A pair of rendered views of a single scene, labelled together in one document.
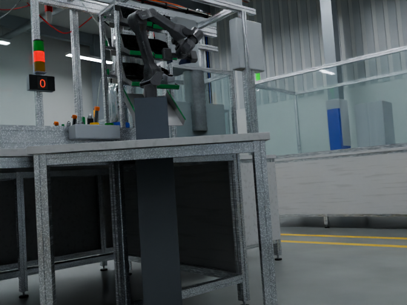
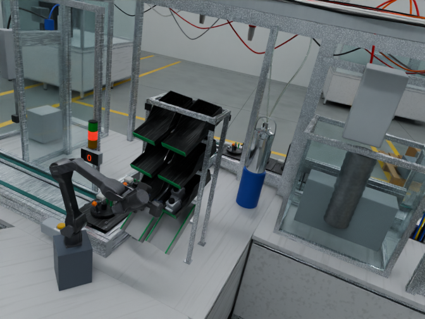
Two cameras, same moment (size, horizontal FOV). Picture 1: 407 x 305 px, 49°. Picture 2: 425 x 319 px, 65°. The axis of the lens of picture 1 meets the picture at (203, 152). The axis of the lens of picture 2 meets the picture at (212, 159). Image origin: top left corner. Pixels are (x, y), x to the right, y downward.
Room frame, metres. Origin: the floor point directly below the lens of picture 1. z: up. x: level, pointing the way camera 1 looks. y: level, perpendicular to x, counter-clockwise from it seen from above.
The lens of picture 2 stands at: (1.84, -1.03, 2.11)
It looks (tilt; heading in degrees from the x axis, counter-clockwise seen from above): 25 degrees down; 59
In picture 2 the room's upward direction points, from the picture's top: 11 degrees clockwise
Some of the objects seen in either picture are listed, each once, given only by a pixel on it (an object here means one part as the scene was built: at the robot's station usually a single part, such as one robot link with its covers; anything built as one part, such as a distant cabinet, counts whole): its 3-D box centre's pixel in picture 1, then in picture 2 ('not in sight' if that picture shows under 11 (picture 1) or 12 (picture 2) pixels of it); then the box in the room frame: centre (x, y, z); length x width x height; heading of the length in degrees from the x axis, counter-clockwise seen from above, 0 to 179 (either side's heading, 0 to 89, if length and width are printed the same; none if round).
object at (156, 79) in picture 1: (149, 80); (73, 225); (1.97, 0.21, 1.15); 0.09 x 0.07 x 0.06; 44
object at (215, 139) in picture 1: (154, 149); (84, 275); (2.01, 0.22, 0.84); 0.90 x 0.70 x 0.03; 94
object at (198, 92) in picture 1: (181, 77); (358, 147); (3.47, 0.13, 1.50); 0.38 x 0.21 x 0.88; 40
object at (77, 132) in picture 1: (94, 132); (61, 231); (1.93, 0.46, 0.93); 0.21 x 0.07 x 0.06; 130
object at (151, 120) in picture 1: (152, 122); (73, 259); (1.96, 0.21, 0.96); 0.14 x 0.14 x 0.20; 4
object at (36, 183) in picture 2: not in sight; (65, 199); (1.98, 0.78, 0.91); 0.84 x 0.28 x 0.10; 130
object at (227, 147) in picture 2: not in sight; (235, 147); (3.36, 1.17, 1.01); 0.24 x 0.24 x 0.13; 40
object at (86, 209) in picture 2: not in sight; (104, 212); (2.15, 0.53, 0.96); 0.24 x 0.24 x 0.02; 40
